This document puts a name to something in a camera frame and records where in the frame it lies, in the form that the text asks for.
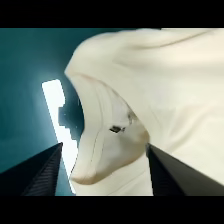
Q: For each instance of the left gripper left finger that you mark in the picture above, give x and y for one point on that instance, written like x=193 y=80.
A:
x=40 y=173

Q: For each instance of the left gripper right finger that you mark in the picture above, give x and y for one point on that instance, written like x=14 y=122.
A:
x=173 y=176

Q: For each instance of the cream white shirt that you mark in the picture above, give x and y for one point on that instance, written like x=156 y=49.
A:
x=166 y=90

